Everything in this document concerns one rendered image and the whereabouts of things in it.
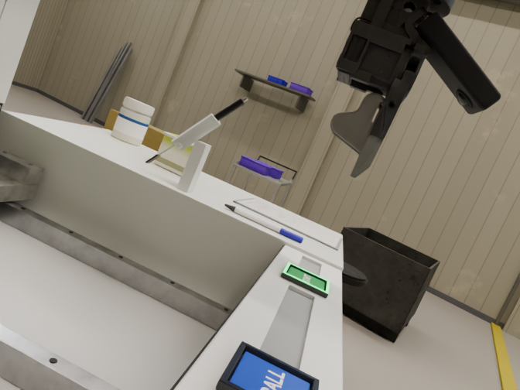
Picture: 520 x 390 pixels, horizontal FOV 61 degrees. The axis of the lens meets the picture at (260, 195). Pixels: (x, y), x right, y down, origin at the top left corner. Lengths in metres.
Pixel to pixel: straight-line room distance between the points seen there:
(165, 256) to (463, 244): 6.38
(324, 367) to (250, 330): 0.06
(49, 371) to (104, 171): 0.40
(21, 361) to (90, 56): 10.62
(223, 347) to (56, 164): 0.57
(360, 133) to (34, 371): 0.38
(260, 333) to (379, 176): 6.81
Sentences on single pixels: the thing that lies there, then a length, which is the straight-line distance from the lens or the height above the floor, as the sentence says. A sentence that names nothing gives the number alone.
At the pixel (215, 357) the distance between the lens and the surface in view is 0.29.
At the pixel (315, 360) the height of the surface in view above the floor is 0.96.
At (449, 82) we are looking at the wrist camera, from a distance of 0.54.
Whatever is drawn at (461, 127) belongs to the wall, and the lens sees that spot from 7.10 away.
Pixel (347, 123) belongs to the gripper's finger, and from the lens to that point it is 0.49.
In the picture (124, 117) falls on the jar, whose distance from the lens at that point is 1.04.
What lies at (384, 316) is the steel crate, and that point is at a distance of 3.77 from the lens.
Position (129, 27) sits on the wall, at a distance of 10.42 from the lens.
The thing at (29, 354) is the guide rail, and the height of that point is 0.85.
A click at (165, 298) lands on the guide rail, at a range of 0.66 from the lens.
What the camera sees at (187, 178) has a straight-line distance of 0.72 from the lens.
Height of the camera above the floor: 1.09
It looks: 7 degrees down
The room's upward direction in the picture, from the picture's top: 23 degrees clockwise
